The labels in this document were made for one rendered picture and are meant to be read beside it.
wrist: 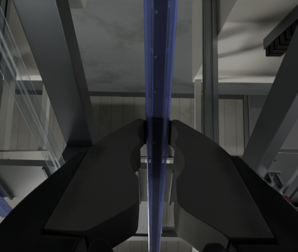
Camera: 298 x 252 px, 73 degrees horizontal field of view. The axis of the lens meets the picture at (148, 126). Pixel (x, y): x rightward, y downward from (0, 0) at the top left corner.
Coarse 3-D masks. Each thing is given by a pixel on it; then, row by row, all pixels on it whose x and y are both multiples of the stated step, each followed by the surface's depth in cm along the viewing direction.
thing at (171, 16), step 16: (144, 0) 8; (160, 0) 8; (176, 0) 8; (144, 16) 8; (160, 16) 8; (176, 16) 8; (144, 32) 9; (160, 32) 9; (160, 48) 9; (160, 64) 10; (160, 80) 10; (160, 96) 11; (160, 112) 12; (160, 128) 12; (160, 144) 13; (160, 160) 14; (160, 176) 15; (160, 192) 17; (160, 208) 18; (160, 224) 20; (160, 240) 23
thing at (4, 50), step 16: (0, 16) 13; (0, 32) 13; (0, 48) 14; (16, 48) 15; (0, 64) 15; (16, 64) 15; (16, 80) 15; (16, 96) 16; (32, 96) 17; (32, 112) 17; (32, 128) 18; (48, 128) 19; (48, 144) 20; (48, 160) 21
